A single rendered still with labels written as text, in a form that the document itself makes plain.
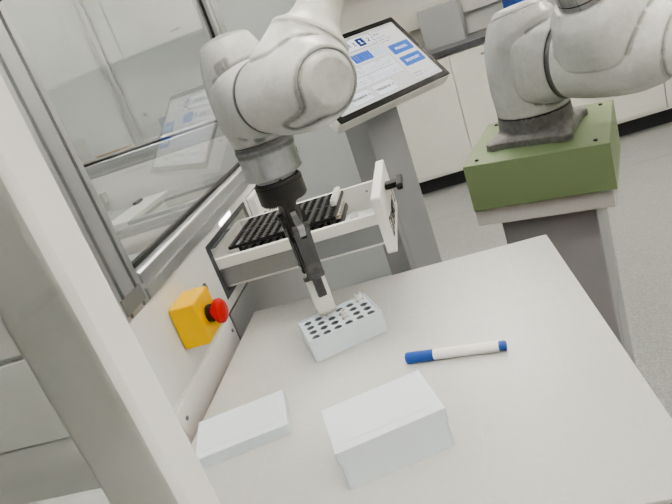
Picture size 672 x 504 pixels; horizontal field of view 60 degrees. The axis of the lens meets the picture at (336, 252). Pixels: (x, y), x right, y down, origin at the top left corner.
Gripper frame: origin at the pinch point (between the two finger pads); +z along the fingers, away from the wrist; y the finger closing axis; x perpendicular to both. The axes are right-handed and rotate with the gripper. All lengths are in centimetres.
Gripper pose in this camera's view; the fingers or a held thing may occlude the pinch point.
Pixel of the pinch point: (320, 292)
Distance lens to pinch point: 95.7
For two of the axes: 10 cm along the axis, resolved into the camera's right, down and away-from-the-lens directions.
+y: -2.7, -2.5, 9.3
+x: -9.1, 3.8, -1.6
